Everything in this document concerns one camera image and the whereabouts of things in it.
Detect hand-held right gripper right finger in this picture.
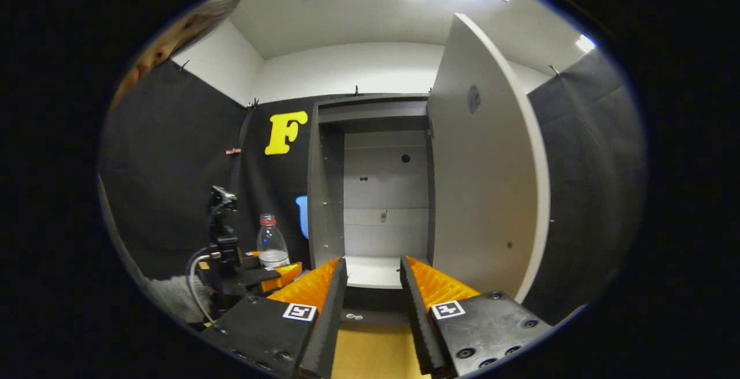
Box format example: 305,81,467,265
399,255,554,377

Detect white cable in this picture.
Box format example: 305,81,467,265
186,251,227,333

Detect person's head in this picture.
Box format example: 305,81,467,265
110,0,248,111

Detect clear plastic bottle red cap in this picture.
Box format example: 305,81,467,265
256,213,291,269

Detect beige cabinet door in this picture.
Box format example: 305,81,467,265
427,13,551,304

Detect black backdrop cloth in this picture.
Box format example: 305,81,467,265
98,50,647,325

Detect dark grey cabinet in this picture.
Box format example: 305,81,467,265
306,93,435,329

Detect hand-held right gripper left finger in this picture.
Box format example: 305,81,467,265
199,257,349,377

